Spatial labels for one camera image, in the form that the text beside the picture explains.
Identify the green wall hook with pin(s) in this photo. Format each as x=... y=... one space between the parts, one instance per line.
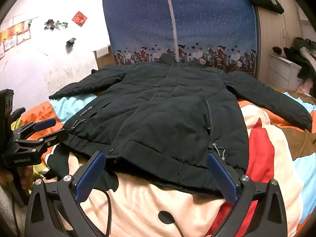
x=71 y=42

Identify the colourful patchwork blanket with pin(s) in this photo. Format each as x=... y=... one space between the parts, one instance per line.
x=148 y=214

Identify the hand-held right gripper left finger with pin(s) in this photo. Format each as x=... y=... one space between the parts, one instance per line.
x=88 y=176

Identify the pile of dark clothes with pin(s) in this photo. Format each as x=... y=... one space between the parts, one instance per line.
x=301 y=56

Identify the wooden bedside cabinet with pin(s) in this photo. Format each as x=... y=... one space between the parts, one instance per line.
x=103 y=63

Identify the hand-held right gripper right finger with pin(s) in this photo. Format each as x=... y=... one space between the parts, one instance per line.
x=222 y=177

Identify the row of wall certificates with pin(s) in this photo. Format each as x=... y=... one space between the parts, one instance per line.
x=22 y=35

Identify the person's left hand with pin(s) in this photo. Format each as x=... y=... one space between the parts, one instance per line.
x=26 y=177

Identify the torn wall stickers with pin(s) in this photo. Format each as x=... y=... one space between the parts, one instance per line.
x=60 y=24

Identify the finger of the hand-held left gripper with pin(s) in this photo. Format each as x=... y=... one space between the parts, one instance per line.
x=44 y=124
x=53 y=138

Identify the red diamond wall decoration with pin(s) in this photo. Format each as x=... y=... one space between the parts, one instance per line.
x=79 y=18

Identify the white drawer cabinet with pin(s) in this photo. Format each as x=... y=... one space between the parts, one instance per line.
x=281 y=71

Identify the black padded jacket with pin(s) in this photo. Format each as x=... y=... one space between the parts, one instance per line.
x=160 y=108

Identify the light wooden wardrobe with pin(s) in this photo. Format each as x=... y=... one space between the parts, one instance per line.
x=271 y=29

